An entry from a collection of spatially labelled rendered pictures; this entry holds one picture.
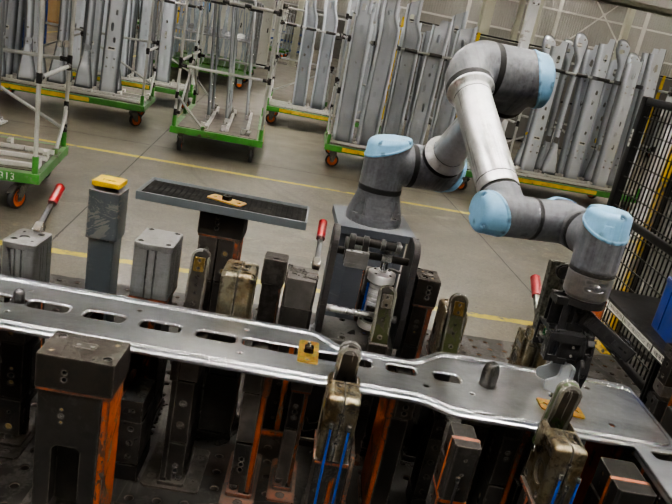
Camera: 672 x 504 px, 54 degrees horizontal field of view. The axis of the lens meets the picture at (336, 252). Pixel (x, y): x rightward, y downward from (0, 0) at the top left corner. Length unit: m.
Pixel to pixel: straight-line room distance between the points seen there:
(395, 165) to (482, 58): 0.44
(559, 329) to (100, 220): 0.98
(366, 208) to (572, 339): 0.74
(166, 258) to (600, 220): 0.79
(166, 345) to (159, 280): 0.20
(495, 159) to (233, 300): 0.57
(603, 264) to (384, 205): 0.74
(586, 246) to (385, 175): 0.71
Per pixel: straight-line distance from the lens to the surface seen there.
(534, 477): 1.16
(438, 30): 8.45
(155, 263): 1.35
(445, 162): 1.71
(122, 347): 1.12
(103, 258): 1.58
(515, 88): 1.45
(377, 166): 1.72
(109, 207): 1.53
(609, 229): 1.14
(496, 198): 1.15
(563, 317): 1.19
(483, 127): 1.27
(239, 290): 1.33
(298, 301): 1.37
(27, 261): 1.44
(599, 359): 2.43
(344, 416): 1.05
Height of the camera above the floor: 1.57
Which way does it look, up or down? 18 degrees down
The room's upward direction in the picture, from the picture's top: 12 degrees clockwise
